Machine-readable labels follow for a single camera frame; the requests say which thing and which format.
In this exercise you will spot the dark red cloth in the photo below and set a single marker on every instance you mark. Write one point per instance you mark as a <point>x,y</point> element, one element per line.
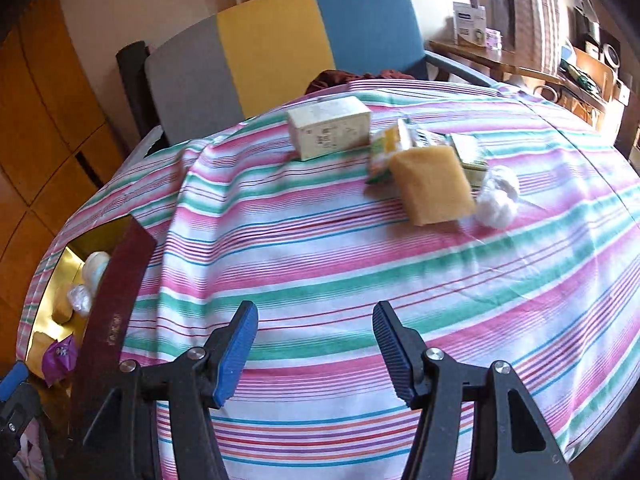
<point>345,77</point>

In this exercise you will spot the gold tin box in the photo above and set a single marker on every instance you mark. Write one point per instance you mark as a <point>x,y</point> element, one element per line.
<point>115,310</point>

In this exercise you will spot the yellow green snack packet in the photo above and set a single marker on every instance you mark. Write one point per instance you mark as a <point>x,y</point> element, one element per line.
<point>387,150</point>

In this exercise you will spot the white plastic-wrapped bundle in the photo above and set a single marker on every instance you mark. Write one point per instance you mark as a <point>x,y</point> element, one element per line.
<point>80,300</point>
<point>497,195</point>

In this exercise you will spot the wooden cabinet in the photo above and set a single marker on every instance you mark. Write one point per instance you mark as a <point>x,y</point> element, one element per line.
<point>45,110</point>

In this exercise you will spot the striped tablecloth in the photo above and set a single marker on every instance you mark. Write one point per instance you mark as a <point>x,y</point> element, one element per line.
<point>350,270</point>

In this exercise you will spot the small green box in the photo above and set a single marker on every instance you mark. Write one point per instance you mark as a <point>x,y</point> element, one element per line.
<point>470,152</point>

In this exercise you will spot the striped curtain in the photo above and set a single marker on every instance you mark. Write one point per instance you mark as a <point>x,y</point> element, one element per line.
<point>535,10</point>

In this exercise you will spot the grey yellow blue chair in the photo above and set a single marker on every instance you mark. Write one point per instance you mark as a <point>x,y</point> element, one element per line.
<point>270,50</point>

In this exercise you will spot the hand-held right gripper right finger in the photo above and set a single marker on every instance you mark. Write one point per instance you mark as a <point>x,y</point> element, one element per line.
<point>395,355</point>

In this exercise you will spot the white foam piece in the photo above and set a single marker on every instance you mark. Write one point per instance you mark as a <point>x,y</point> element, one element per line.
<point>147,144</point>

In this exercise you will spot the black rolled mat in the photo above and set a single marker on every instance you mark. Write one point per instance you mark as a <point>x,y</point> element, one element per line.
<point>132,85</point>

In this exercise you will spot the white tape roll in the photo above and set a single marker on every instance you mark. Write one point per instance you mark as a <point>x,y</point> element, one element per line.
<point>612,56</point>

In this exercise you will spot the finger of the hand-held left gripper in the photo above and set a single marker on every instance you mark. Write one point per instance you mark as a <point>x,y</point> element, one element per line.
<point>12,380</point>

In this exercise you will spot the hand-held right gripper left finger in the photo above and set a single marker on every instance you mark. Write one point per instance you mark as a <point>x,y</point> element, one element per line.
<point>235,350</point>

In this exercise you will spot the white carton with blue label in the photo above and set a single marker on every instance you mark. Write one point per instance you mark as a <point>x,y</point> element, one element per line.
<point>470,25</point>

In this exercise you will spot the purple packet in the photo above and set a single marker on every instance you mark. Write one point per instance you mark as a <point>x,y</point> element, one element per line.
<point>57,355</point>

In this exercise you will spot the white cardboard box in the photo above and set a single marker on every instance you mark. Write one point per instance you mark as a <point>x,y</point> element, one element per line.
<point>327,127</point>

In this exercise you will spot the wooden side desk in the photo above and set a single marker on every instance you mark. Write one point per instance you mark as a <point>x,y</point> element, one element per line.
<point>500,62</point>

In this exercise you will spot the small pink box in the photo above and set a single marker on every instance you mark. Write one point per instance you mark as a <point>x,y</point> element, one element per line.
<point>493,38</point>

